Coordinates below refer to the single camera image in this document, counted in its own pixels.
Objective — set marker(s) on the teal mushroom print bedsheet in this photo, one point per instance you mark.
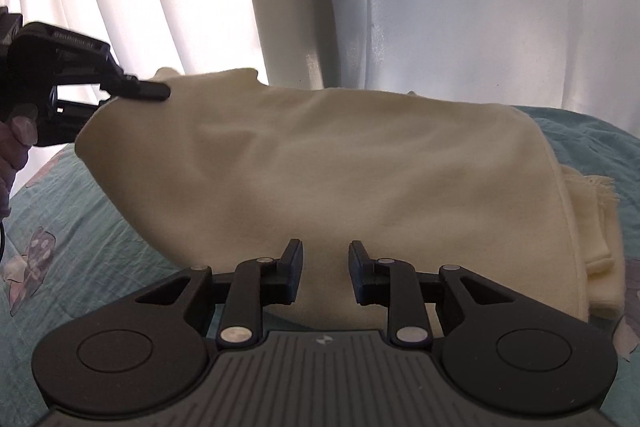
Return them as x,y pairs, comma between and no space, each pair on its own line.
97,257

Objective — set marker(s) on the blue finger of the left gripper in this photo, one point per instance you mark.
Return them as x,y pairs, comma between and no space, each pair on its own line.
127,86
75,114

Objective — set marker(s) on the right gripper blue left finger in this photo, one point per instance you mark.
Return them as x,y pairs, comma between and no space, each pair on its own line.
252,286

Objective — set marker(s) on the cream knit sweater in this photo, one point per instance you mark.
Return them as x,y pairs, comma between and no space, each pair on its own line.
229,169

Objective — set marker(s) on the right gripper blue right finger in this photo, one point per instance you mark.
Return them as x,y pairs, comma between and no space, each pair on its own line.
394,285

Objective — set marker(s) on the left hand purple glove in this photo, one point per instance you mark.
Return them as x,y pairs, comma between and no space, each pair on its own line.
18,135

